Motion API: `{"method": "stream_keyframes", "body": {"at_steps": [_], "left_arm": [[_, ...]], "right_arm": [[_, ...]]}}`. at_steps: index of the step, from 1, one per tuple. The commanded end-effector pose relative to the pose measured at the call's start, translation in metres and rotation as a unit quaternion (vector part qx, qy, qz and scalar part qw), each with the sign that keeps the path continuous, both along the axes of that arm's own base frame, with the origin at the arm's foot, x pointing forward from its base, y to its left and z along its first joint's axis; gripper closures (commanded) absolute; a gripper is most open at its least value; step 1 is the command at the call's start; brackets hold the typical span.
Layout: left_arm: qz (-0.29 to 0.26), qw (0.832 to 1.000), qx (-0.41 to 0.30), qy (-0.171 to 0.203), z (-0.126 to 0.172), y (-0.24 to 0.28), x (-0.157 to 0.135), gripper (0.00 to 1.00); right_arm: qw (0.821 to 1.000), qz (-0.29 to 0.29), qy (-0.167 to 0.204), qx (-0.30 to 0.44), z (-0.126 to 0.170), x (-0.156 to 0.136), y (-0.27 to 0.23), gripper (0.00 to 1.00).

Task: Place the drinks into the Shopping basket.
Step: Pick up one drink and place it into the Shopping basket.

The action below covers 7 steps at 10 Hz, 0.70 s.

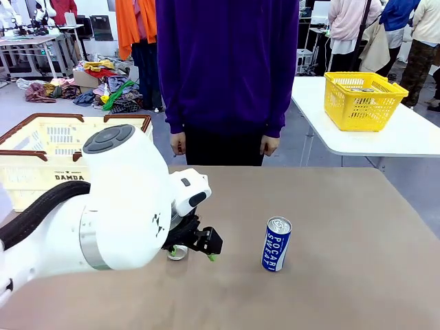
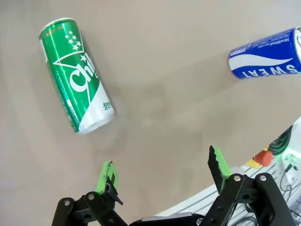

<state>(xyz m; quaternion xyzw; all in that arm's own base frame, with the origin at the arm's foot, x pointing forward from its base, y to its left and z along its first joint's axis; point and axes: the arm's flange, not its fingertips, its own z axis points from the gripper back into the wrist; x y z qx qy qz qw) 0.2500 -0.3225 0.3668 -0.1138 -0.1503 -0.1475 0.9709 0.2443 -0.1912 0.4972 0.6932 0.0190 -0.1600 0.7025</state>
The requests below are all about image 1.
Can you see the silver can in basket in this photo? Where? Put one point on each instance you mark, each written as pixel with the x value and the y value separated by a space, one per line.
pixel 367 90

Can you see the white box appliance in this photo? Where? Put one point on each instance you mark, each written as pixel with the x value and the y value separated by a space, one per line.
pixel 305 61

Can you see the person in cream top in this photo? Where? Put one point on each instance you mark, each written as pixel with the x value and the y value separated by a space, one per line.
pixel 424 41

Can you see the person's right hand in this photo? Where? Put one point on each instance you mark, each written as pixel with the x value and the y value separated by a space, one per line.
pixel 178 146

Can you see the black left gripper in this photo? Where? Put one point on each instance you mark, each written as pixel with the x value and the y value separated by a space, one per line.
pixel 185 233

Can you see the person in pink sweater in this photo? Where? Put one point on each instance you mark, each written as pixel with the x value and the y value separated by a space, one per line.
pixel 347 20

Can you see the white metal-frame desk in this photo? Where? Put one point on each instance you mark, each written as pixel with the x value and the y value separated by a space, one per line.
pixel 31 41

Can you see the blue Pocari Sweat can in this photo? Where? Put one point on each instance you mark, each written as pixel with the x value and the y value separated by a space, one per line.
pixel 275 247

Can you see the person's left hand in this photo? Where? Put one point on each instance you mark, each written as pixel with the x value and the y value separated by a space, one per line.
pixel 269 146

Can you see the purple-sleeved right forearm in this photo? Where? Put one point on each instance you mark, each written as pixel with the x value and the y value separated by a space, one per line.
pixel 173 106

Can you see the person in red top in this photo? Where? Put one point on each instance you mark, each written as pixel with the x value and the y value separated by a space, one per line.
pixel 65 8

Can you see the pile of colourful clothes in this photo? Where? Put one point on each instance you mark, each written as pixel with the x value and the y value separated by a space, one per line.
pixel 62 89

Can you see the cardboard box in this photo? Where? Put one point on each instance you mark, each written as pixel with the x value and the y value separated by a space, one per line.
pixel 86 79

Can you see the white table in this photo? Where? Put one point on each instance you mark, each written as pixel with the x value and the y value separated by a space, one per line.
pixel 378 141

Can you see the small silver-topped can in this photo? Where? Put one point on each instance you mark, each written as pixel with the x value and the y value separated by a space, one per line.
pixel 178 258

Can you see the green cloth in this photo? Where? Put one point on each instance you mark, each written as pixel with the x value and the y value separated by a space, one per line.
pixel 118 94

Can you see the person in purple sweater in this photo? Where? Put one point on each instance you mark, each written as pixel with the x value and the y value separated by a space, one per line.
pixel 227 68

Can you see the dark storage crate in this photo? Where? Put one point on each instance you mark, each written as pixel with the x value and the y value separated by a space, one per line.
pixel 101 27

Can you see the person in blue jacket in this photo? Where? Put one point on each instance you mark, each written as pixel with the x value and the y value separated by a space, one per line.
pixel 398 17

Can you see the person in orange top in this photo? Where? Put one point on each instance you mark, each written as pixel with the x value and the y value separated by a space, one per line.
pixel 127 24

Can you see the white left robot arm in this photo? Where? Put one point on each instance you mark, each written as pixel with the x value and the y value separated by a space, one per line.
pixel 120 223

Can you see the yellow plastic basket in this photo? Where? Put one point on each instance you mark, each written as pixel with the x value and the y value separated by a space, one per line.
pixel 361 110

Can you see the cream basket with brown rim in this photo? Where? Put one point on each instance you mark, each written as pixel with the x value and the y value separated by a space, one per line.
pixel 41 137

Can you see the purple-sleeved left forearm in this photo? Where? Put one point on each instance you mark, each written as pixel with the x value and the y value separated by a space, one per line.
pixel 276 106

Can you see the beige hanging bag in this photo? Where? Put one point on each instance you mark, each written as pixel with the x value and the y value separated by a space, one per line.
pixel 376 48

